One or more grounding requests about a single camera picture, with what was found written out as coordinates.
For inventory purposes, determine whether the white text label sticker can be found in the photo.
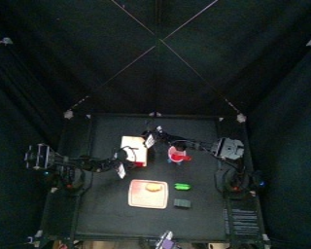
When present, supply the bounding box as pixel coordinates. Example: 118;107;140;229
228;208;261;237

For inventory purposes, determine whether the purple and white object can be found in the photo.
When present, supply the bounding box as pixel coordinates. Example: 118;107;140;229
154;230;178;249

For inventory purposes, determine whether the yellow toy food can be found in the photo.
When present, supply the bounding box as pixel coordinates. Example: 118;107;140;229
145;183;162;193

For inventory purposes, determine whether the thin diagonal cord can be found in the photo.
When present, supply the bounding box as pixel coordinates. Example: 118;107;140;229
109;0;245;118
66;0;220;113

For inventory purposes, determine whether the pink cup with red handle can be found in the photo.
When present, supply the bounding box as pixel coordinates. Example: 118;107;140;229
166;145;193;165

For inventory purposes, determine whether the small black block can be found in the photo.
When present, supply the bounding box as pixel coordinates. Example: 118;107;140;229
172;197;193;209

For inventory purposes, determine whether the pink cutting board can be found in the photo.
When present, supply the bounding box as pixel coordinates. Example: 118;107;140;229
126;178;169;210

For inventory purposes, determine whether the white wooden drawer cabinet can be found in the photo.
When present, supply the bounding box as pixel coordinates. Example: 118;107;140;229
118;135;149;163

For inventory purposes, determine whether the bright green toy food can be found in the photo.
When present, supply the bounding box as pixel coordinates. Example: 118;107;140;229
172;183;192;192

